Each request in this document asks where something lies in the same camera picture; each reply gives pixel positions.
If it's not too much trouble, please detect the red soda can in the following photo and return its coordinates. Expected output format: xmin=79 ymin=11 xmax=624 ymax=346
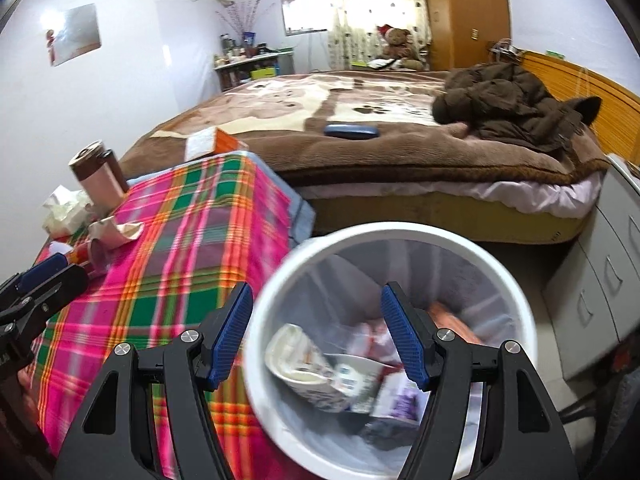
xmin=66 ymin=240 xmax=110 ymax=278

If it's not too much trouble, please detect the white round trash bin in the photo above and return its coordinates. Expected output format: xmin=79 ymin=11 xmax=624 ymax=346
xmin=242 ymin=222 xmax=537 ymax=479

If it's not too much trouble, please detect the small white foam net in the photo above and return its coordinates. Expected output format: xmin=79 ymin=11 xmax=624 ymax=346
xmin=48 ymin=240 xmax=74 ymax=256

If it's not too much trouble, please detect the yellow white tissue pack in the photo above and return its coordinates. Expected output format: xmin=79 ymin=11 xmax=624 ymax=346
xmin=42 ymin=185 xmax=96 ymax=238

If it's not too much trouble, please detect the brown beige travel mug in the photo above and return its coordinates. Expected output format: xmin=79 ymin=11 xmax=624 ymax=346
xmin=68 ymin=140 xmax=129 ymax=216

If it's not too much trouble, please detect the white purple small box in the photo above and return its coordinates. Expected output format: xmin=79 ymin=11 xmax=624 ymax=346
xmin=370 ymin=370 xmax=430 ymax=427

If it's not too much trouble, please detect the orange carton in bin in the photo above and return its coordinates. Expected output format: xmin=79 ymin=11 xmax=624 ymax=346
xmin=427 ymin=301 xmax=483 ymax=344

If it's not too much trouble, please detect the grey drawer cabinet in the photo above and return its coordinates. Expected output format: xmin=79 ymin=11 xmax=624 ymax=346
xmin=544 ymin=154 xmax=639 ymax=380

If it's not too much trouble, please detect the plaid pink green tablecloth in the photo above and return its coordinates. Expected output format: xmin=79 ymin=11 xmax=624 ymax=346
xmin=32 ymin=154 xmax=304 ymax=448

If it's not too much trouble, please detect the white orange box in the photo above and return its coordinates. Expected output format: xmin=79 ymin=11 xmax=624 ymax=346
xmin=184 ymin=127 xmax=247 ymax=162

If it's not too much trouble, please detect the white printed paper cup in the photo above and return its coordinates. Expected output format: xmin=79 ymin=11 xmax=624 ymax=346
xmin=264 ymin=323 xmax=349 ymax=413

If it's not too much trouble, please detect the cluttered white shelf table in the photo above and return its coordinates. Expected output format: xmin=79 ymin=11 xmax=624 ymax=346
xmin=214 ymin=44 xmax=295 ymax=92

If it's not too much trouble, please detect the dark blue glasses case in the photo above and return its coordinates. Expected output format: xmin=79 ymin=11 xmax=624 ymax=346
xmin=323 ymin=124 xmax=380 ymax=141

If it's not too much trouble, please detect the brown patterned bed blanket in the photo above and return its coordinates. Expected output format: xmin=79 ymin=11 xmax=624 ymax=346
xmin=120 ymin=70 xmax=608 ymax=186

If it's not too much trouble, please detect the wooden headboard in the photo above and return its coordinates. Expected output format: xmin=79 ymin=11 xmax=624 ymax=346
xmin=521 ymin=52 xmax=640 ymax=165

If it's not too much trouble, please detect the dark brown jacket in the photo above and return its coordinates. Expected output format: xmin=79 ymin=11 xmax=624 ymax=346
xmin=432 ymin=62 xmax=602 ymax=158

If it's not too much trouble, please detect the brown teddy bear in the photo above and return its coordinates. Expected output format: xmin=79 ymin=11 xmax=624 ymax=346
xmin=378 ymin=24 xmax=425 ymax=72

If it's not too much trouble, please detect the dotted cream curtain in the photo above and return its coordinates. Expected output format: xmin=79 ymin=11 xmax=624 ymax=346
xmin=328 ymin=0 xmax=432 ymax=70

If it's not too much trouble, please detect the orange wooden wardrobe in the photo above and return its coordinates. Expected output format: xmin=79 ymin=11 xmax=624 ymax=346
xmin=426 ymin=0 xmax=511 ymax=70

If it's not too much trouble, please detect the silver wall plaque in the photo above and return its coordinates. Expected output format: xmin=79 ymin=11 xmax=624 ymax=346
xmin=46 ymin=3 xmax=102 ymax=66

